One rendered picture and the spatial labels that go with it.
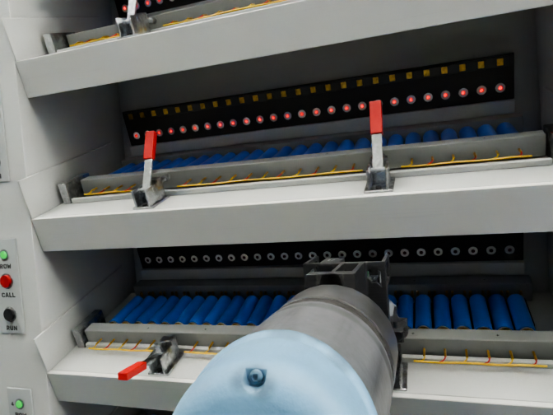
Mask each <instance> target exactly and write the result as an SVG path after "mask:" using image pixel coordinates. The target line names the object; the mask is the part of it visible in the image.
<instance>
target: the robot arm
mask: <svg viewBox="0 0 553 415"><path fill-rule="evenodd" d="M303 266H304V291H302V292H300V293H298V294H297V295H295V296H294V297H293V298H291V299H290V300H289V301H287V302H286V303H285V304H284V305H283V306H282V307H281V308H280V309H279V310H277V311H276V312H275V313H273V314H272V315H271V316H269V317H268V318H267V319H266V320H264V321H263V322H262V323H261V324H260V325H259V326H258V327H257V328H255V329H254V330H253V331H251V332H250V333H249V334H248V335H246V336H244V337H242V338H239V339H238V340H236V341H234V342H233V343H231V344H230V345H228V346H227V347H225V348H224V349H222V350H221V351H220V352H219V353H218V354H216V355H215V356H214V357H213V358H212V359H211V360H210V361H209V363H208V364H207V365H206V366H205V367H204V369H203V370H202V371H201V373H200V374H199V376H198V377H197V379H196V380H195V381H194V382H193V383H192V385H191V386H190V387H189V388H188V390H187V391H186V392H185V394H184V396H183V397H182V398H181V399H180V401H179V403H178V405H177V407H176V409H175V410H174V413H173V415H389V414H390V408H391V402H392V396H393V387H394V384H395V378H396V370H397V357H398V349H397V343H404V338H405V337H406V336H407V335H408V323H407V318H401V317H398V315H397V306H396V305H395V304H393V302H392V301H390V300H389V298H388V283H389V280H390V265H389V254H385V255H384V257H383V259H382V261H364V262H345V258H344V257H339V258H326V259H325V260H323V261H322V262H321V263H320V262H319V257H318V256H315V257H313V258H312V259H310V260H309V261H307V262H305V263H303ZM313 268H314V272H311V270H312V269H313ZM379 271H380V272H379ZM379 274H380V280H379Z"/></svg>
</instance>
